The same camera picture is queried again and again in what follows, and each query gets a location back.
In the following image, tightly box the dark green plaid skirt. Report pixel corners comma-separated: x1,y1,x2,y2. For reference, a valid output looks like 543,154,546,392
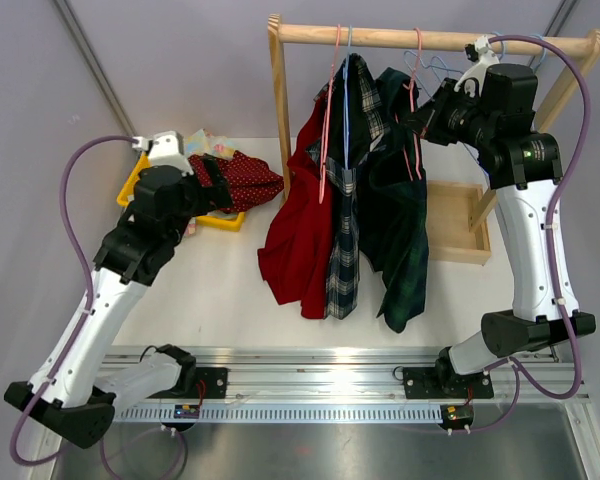
358,67,429,333

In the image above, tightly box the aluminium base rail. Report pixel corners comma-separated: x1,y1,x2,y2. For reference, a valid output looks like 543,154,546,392
115,347,574,424

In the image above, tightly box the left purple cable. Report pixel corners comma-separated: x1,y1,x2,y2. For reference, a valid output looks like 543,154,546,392
8,134,189,479

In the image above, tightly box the yellow plastic tray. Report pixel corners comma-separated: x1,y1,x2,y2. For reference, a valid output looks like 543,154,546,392
117,153,246,236

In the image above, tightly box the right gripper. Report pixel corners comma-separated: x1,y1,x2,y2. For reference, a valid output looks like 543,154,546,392
403,79,497,151

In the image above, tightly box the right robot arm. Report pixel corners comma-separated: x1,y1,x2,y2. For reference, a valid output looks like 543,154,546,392
400,63,596,396

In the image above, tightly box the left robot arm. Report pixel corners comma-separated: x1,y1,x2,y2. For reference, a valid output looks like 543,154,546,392
4,156,233,449

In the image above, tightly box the blue hanger with plaid skirt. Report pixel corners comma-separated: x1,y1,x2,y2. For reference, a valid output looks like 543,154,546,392
342,25,353,170

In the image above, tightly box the red polka dot skirt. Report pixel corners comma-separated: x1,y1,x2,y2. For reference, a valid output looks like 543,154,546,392
188,150,284,214

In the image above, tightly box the navy white plaid skirt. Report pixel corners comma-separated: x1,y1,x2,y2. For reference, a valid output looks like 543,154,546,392
307,53,388,320

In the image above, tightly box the pink hanger left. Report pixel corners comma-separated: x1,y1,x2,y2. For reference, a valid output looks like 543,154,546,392
318,24,343,204

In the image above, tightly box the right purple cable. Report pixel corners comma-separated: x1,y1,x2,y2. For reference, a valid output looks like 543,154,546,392
479,33,594,436

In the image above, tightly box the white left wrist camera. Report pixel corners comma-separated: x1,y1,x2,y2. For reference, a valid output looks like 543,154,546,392
132,130,193,175

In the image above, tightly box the blue hanger with dotted skirt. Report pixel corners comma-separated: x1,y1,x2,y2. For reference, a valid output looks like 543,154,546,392
403,50,462,99

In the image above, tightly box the wooden clothes rack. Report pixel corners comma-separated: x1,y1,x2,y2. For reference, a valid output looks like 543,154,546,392
267,13,600,267

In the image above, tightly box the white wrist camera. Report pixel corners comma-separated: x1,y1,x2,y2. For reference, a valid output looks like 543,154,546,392
132,130,193,175
454,35,499,98

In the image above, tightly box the pastel floral skirt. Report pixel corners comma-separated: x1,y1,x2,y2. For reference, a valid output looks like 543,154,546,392
185,129,245,237

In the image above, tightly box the purple cable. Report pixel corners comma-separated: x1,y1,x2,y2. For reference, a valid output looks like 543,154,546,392
8,134,189,479
479,33,594,436

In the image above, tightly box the pink hanger with green skirt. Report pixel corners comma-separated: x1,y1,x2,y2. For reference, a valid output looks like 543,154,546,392
408,27,423,180

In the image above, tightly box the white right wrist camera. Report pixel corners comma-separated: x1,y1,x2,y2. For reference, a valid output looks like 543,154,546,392
454,35,499,98

